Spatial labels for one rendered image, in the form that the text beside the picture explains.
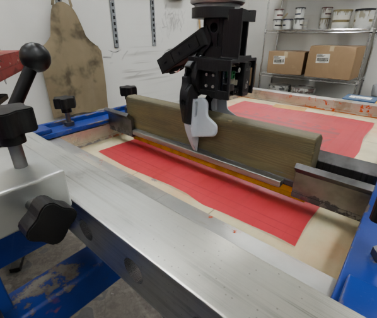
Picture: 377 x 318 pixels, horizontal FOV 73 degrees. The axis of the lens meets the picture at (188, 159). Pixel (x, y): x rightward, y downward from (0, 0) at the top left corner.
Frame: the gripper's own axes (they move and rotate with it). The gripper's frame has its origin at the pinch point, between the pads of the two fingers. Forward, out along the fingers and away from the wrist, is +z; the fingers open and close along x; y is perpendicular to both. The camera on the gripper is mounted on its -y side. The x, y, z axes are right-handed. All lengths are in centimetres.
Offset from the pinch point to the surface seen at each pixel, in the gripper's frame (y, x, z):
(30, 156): 2.0, -27.2, -6.9
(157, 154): -9.6, -1.8, 5.4
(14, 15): -200, 42, -26
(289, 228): 19.3, -6.2, 5.0
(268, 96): -13, 57, 4
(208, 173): 3.3, -1.5, 5.2
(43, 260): -106, -6, 102
